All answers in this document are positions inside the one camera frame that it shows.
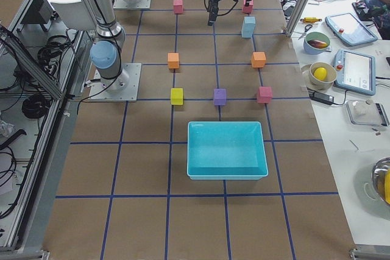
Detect light blue block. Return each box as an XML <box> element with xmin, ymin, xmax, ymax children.
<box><xmin>241</xmin><ymin>28</ymin><xmax>254</xmax><ymax>38</ymax></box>
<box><xmin>242</xmin><ymin>16</ymin><xmax>256</xmax><ymax>30</ymax></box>

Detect pink block left far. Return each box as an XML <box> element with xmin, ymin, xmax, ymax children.
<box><xmin>242</xmin><ymin>0</ymin><xmax>254</xmax><ymax>14</ymax></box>

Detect pink block near base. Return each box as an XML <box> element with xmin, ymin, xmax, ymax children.
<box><xmin>173</xmin><ymin>0</ymin><xmax>184</xmax><ymax>15</ymax></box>

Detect orange block near base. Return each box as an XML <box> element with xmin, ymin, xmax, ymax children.
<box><xmin>167</xmin><ymin>52</ymin><xmax>180</xmax><ymax>69</ymax></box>

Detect orange block far side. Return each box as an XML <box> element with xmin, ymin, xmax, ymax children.
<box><xmin>251</xmin><ymin>52</ymin><xmax>266</xmax><ymax>68</ymax></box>

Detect scissors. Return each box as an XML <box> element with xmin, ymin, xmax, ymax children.
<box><xmin>299</xmin><ymin>24</ymin><xmax>313</xmax><ymax>39</ymax></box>

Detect blue bowl with fruit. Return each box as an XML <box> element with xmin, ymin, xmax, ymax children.
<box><xmin>303</xmin><ymin>32</ymin><xmax>330</xmax><ymax>55</ymax></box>

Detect purple block near teal tray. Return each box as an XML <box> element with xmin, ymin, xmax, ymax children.
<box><xmin>213</xmin><ymin>88</ymin><xmax>227</xmax><ymax>106</ymax></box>

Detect yellow block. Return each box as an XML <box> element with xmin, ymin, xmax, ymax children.
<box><xmin>170</xmin><ymin>88</ymin><xmax>184</xmax><ymax>105</ymax></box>

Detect pink block right far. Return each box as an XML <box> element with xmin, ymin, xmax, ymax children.
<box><xmin>257</xmin><ymin>86</ymin><xmax>273</xmax><ymax>104</ymax></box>

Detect teach pendant far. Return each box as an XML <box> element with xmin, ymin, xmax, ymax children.
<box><xmin>325</xmin><ymin>13</ymin><xmax>378</xmax><ymax>46</ymax></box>

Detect teach pendant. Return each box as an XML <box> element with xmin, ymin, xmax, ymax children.
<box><xmin>333</xmin><ymin>49</ymin><xmax>376</xmax><ymax>96</ymax></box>
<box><xmin>325</xmin><ymin>13</ymin><xmax>378</xmax><ymax>46</ymax></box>

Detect cream bowl with lemon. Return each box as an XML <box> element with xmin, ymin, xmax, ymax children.
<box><xmin>308</xmin><ymin>62</ymin><xmax>337</xmax><ymax>90</ymax></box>

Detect black power adapter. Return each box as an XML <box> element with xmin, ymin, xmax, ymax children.
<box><xmin>311</xmin><ymin>91</ymin><xmax>334</xmax><ymax>105</ymax></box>

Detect teach pendant near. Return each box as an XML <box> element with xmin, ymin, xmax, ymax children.
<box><xmin>333</xmin><ymin>49</ymin><xmax>376</xmax><ymax>96</ymax></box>

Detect teal plastic tray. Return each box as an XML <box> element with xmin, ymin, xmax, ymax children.
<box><xmin>187</xmin><ymin>121</ymin><xmax>268</xmax><ymax>180</ymax></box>

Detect kitchen scale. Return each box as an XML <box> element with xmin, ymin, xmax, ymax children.
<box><xmin>346</xmin><ymin>100</ymin><xmax>389</xmax><ymax>127</ymax></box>

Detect steel bowl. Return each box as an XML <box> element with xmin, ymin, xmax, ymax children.
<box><xmin>363</xmin><ymin>157</ymin><xmax>389</xmax><ymax>206</ymax></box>

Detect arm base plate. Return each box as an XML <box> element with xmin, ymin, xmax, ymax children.
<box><xmin>89</xmin><ymin>63</ymin><xmax>141</xmax><ymax>102</ymax></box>
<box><xmin>113</xmin><ymin>0</ymin><xmax>151</xmax><ymax>10</ymax></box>

